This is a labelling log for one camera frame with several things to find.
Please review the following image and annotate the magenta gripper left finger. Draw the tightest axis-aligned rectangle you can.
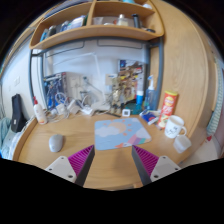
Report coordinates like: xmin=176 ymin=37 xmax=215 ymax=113
xmin=46 ymin=145 xmax=95 ymax=186

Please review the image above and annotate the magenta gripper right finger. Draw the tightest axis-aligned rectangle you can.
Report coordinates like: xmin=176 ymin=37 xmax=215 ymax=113
xmin=132 ymin=145 xmax=180 ymax=185

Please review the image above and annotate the grey computer mouse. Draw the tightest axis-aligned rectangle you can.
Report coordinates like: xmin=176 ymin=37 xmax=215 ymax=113
xmin=49 ymin=134 xmax=63 ymax=152

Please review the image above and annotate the pastel patterned mouse pad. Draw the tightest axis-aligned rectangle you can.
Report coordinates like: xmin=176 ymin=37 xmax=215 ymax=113
xmin=94 ymin=118 xmax=151 ymax=150

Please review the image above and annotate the clear plastic cup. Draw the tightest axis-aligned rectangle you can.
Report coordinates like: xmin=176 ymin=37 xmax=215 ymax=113
xmin=173 ymin=135 xmax=192 ymax=153

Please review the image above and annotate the white ceramic mug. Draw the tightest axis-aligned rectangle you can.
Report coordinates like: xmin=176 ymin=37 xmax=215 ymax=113
xmin=165 ymin=115 xmax=187 ymax=139

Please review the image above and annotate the blue white box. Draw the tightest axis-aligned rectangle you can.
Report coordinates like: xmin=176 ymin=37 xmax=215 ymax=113
xmin=141 ymin=112 xmax=158 ymax=125

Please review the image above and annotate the white power adapter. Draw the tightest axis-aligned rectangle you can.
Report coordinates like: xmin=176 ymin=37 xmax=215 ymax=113
xmin=68 ymin=100 xmax=80 ymax=114

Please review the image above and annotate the small white cube clock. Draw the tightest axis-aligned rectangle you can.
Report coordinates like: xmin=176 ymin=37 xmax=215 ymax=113
xmin=122 ymin=109 xmax=131 ymax=117

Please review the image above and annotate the red chips can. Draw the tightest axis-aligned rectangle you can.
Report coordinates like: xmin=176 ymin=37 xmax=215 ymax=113
xmin=157 ymin=91 xmax=178 ymax=129

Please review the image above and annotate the white bottle red cap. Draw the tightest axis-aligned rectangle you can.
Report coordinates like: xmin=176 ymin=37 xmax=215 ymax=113
xmin=33 ymin=97 xmax=47 ymax=125

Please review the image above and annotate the blue spray bottle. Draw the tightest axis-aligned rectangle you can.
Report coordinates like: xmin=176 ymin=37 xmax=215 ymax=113
xmin=144 ymin=75 xmax=155 ymax=110

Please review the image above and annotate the black bag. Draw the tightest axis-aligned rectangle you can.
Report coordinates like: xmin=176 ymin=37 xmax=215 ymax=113
xmin=11 ymin=94 xmax=27 ymax=132

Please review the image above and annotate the blue cylindrical container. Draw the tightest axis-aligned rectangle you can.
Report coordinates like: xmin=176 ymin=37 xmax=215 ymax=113
xmin=136 ymin=90 xmax=144 ymax=105

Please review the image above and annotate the glass jar on shelf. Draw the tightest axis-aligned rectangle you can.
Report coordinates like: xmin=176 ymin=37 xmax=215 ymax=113
xmin=117 ymin=14 xmax=128 ymax=26

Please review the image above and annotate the dark bottle on shelf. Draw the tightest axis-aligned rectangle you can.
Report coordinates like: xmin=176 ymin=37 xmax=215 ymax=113
xmin=132 ymin=14 xmax=140 ymax=28

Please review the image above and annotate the wooden wall shelf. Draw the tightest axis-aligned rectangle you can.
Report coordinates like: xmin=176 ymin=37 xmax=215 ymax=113
xmin=29 ymin=0 xmax=164 ymax=49

